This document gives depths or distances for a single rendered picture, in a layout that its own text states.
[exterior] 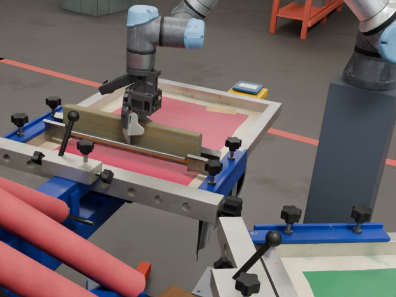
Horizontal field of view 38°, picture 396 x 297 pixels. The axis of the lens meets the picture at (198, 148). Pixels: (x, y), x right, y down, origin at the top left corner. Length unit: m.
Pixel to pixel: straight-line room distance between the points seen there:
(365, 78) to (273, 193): 1.99
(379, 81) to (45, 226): 1.04
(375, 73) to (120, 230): 1.80
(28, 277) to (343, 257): 0.74
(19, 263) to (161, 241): 2.20
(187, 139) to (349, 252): 0.50
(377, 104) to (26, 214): 1.04
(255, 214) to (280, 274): 2.14
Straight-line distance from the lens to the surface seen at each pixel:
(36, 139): 1.68
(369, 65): 1.65
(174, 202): 1.30
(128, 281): 0.98
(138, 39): 1.46
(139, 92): 1.51
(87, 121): 1.63
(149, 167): 1.59
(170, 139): 1.53
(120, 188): 1.35
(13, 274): 0.81
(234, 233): 1.17
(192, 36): 1.45
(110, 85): 1.54
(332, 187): 1.76
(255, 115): 2.01
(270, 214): 3.33
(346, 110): 1.66
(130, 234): 3.03
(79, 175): 1.31
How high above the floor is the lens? 1.67
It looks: 25 degrees down
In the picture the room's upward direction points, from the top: 6 degrees clockwise
